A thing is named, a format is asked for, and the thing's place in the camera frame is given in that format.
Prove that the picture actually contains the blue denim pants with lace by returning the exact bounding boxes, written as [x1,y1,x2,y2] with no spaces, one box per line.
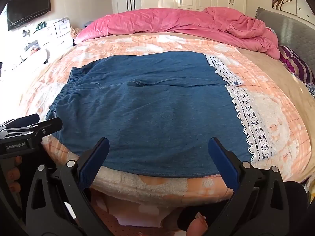
[45,51,278,179]

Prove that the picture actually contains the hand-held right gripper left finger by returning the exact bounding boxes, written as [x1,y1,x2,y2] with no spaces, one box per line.
[25,137,116,236]

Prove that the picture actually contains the person's left hand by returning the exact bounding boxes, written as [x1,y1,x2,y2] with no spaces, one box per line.
[7,156,23,193]

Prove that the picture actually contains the pink duvet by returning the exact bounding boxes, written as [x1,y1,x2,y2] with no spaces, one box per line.
[74,6,281,60]

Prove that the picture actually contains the blue patterned cloth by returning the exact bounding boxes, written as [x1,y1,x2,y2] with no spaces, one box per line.
[304,82,315,97]

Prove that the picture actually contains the peach printed fleece blanket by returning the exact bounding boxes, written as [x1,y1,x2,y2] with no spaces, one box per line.
[20,33,310,202]

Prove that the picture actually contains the white drawer dresser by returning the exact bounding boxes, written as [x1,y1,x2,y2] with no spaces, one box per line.
[22,17,74,62]

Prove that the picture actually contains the pale pink cloth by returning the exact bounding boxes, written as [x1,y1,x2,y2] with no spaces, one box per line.
[90,188,187,229]

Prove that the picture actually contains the beige bed sheet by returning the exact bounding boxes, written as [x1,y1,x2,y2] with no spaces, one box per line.
[237,47,315,177]

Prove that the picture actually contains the purple striped pillow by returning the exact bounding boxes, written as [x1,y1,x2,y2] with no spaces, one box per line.
[278,45,315,84]

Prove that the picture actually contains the black wall television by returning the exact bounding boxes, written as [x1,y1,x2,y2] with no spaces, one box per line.
[7,0,52,31]

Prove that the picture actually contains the grey padded headboard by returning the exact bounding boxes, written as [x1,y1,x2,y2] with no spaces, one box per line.
[255,7,315,77]

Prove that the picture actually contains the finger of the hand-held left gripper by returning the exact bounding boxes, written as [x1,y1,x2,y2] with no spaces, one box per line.
[30,117,63,138]
[0,114,40,130]

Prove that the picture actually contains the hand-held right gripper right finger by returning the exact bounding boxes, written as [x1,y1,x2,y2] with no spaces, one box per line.
[207,138,287,236]

